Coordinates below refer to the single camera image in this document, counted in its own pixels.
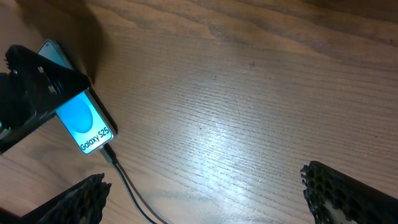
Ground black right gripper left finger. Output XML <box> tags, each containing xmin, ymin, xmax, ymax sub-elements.
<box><xmin>1</xmin><ymin>174</ymin><xmax>112</xmax><ymax>224</ymax></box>

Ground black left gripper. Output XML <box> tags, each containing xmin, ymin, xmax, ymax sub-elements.
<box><xmin>1</xmin><ymin>45</ymin><xmax>91</xmax><ymax>153</ymax></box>

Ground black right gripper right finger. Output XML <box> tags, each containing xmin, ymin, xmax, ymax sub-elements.
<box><xmin>300</xmin><ymin>161</ymin><xmax>397</xmax><ymax>224</ymax></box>

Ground black USB charging cable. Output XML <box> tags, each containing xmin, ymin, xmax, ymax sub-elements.
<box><xmin>99</xmin><ymin>142</ymin><xmax>170</xmax><ymax>224</ymax></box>

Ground cyan screen Galaxy smartphone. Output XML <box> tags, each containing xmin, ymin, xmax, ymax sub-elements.
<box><xmin>36</xmin><ymin>39</ymin><xmax>119</xmax><ymax>156</ymax></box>

